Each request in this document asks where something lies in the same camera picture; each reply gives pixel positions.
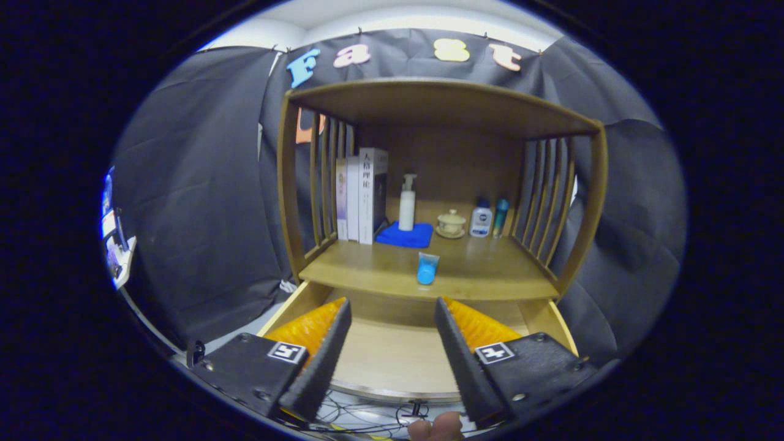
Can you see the blue cosmetic tube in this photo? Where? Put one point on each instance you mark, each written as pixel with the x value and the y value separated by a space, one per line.
pixel 427 272

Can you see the computer monitor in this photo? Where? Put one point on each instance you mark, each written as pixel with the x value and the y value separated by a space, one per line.
pixel 109 223

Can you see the thin purple book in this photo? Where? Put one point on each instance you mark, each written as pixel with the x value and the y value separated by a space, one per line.
pixel 342 202

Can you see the black backdrop cloth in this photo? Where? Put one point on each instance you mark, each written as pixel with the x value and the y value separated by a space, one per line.
pixel 202 184

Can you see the white side shelf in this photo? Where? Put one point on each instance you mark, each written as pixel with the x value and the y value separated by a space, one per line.
pixel 125 263

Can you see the white pump bottle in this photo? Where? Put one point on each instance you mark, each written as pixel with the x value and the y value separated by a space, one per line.
pixel 407 211

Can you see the wooden drawer with black knob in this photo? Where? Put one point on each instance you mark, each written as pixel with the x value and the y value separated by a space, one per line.
pixel 392 361

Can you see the beige lidded teacup with saucer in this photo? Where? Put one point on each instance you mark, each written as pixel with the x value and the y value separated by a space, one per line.
pixel 451 225

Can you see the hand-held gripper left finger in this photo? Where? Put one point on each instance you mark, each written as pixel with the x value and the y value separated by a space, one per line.
pixel 321 367

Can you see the wooden countertop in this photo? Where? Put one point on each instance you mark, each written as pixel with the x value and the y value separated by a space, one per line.
pixel 478 269

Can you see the wooden cabinet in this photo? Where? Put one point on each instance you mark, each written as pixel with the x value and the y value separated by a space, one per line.
pixel 441 104

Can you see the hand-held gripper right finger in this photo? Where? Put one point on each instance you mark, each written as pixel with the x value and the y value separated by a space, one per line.
pixel 468 373

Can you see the white lotion bottle blue cap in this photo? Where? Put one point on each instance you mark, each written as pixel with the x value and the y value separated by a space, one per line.
pixel 481 222

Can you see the thin white book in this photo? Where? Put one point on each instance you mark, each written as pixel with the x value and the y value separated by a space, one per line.
pixel 353 202

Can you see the thick white and black book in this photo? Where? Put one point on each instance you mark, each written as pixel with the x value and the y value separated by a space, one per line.
pixel 366 202

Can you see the blue folded cloth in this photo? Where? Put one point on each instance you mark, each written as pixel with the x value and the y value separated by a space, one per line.
pixel 401 237

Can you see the slim teal bottle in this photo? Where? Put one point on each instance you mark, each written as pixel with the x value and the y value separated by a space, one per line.
pixel 500 217

